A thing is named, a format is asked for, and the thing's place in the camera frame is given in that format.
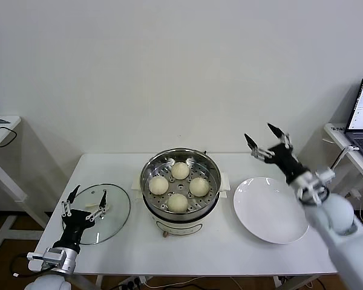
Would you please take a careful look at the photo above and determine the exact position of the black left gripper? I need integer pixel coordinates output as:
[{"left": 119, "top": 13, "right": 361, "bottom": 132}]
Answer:
[{"left": 53, "top": 185, "right": 108, "bottom": 248}]

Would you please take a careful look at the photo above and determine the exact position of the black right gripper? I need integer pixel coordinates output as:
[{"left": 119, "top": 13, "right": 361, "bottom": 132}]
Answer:
[{"left": 243, "top": 122, "right": 311, "bottom": 185}]

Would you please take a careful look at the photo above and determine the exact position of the glass pot lid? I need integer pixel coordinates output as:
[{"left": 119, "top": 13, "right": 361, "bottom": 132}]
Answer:
[{"left": 62, "top": 182, "right": 131, "bottom": 245}]

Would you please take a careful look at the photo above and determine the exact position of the white steamed baozi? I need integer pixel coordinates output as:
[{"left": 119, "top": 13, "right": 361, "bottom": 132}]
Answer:
[
  {"left": 149, "top": 176, "right": 169, "bottom": 195},
  {"left": 168, "top": 193, "right": 189, "bottom": 213},
  {"left": 189, "top": 177, "right": 209, "bottom": 196},
  {"left": 171, "top": 162, "right": 191, "bottom": 180}
]

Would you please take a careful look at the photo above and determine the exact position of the stainless steel steamer basket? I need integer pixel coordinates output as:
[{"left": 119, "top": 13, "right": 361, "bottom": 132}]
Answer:
[{"left": 129, "top": 147, "right": 231, "bottom": 214}]

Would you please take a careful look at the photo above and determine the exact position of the white round plate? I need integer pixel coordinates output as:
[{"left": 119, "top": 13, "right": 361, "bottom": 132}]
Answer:
[{"left": 232, "top": 176, "right": 311, "bottom": 245}]

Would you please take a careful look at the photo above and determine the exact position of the white side table with laptop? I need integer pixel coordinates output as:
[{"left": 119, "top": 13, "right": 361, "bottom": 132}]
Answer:
[{"left": 322, "top": 122, "right": 363, "bottom": 257}]

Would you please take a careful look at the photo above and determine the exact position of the white power strip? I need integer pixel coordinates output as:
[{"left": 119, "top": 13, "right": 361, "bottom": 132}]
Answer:
[{"left": 119, "top": 276, "right": 148, "bottom": 288}]

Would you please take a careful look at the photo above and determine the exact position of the white electric cooker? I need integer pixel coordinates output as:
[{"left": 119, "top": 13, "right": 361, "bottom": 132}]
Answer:
[{"left": 132, "top": 190, "right": 227, "bottom": 239}]

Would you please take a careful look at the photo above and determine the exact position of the white side table with tool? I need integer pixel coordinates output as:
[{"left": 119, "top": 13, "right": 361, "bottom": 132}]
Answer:
[{"left": 0, "top": 114, "right": 28, "bottom": 257}]

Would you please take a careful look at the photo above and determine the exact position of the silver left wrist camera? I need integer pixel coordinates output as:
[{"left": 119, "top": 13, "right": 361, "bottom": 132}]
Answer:
[{"left": 26, "top": 246, "right": 65, "bottom": 269}]

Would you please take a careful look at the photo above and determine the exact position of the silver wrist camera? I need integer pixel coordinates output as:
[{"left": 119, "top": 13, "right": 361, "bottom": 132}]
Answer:
[
  {"left": 26, "top": 246, "right": 65, "bottom": 269},
  {"left": 316, "top": 167, "right": 336, "bottom": 182}
]

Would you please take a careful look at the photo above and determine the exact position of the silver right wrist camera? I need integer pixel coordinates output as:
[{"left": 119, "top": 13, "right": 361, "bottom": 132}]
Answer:
[{"left": 316, "top": 167, "right": 336, "bottom": 182}]

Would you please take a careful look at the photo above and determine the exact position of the laptop charging cable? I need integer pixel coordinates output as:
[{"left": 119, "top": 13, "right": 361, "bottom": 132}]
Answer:
[{"left": 331, "top": 145, "right": 360, "bottom": 170}]

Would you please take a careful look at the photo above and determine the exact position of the black looped cable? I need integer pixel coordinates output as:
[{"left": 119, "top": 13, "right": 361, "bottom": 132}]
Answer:
[{"left": 0, "top": 125, "right": 18, "bottom": 149}]

